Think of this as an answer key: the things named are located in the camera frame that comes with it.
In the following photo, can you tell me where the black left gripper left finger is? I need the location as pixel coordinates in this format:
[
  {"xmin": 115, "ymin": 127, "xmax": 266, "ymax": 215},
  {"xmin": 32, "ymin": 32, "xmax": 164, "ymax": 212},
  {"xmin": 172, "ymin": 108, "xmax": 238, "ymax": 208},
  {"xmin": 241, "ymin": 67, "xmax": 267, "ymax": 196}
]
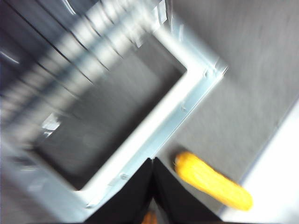
[{"xmin": 85, "ymin": 157, "xmax": 155, "ymax": 224}]

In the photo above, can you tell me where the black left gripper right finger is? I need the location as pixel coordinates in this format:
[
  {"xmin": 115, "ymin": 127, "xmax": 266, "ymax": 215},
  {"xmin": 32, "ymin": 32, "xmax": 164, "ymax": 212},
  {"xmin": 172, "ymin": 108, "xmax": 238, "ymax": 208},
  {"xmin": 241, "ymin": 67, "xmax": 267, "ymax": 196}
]
[{"xmin": 153, "ymin": 156, "xmax": 222, "ymax": 224}]

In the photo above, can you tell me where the glass oven door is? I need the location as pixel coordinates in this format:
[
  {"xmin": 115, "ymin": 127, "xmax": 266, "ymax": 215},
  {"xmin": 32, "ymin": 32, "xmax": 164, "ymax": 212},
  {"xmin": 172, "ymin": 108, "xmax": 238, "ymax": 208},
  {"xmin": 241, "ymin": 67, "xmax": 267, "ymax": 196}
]
[{"xmin": 0, "ymin": 30, "xmax": 228, "ymax": 224}]

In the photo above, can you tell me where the yellow corn cob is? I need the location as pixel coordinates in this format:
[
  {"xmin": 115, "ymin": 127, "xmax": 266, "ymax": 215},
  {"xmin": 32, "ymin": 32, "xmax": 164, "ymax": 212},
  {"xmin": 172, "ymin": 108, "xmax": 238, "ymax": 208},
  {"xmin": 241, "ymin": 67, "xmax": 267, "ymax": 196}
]
[{"xmin": 174, "ymin": 151, "xmax": 254, "ymax": 212}]

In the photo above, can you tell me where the metal wire oven rack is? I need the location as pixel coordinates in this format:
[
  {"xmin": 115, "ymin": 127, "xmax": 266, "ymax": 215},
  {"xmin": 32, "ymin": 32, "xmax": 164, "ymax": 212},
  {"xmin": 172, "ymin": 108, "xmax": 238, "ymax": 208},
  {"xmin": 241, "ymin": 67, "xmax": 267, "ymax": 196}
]
[{"xmin": 0, "ymin": 0, "xmax": 164, "ymax": 122}]

